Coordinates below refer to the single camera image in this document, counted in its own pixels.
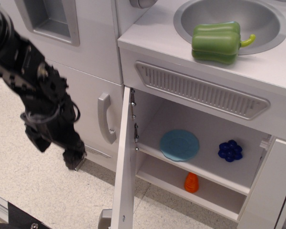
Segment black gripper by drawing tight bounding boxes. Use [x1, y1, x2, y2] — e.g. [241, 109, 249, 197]
[20, 104, 86, 170]

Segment white cabinet door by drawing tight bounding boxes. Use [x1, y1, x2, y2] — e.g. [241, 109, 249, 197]
[111, 86, 138, 229]

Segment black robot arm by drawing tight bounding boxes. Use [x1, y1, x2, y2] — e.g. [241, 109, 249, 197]
[0, 9, 86, 170]

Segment white toy sink cabinet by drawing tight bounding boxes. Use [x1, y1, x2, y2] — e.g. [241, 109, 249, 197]
[118, 0, 286, 229]

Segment aluminium extrusion bar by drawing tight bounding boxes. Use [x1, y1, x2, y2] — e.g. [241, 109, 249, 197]
[74, 158, 86, 172]

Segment silver fridge emblem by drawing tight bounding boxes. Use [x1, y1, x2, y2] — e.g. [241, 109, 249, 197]
[85, 145, 112, 158]

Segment light blue toy plate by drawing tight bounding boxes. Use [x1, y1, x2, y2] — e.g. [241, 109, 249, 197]
[159, 129, 200, 162]

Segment grey ice dispenser recess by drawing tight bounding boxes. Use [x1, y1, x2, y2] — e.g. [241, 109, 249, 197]
[15, 0, 80, 47]

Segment orange toy carrot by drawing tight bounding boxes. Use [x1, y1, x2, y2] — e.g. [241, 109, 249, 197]
[184, 172, 199, 193]

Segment grey round knob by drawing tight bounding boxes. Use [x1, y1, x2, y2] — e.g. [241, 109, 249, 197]
[130, 0, 157, 9]

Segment blue toy grapes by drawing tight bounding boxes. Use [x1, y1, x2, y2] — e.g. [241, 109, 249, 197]
[218, 139, 243, 162]

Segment green toy bell pepper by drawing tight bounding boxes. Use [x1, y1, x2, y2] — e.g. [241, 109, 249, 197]
[192, 21, 256, 64]

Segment grey vent panel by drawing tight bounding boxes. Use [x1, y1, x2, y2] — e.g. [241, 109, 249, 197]
[134, 61, 270, 120]

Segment silver toy sink basin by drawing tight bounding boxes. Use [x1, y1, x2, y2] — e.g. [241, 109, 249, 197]
[173, 0, 286, 56]

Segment grey fridge door handle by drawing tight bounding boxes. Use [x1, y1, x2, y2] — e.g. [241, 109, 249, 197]
[97, 93, 116, 145]

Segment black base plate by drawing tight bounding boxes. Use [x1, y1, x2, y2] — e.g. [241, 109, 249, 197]
[0, 203, 50, 229]

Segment grey cabinet door handle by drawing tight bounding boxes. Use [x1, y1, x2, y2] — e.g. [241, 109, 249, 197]
[98, 209, 112, 229]

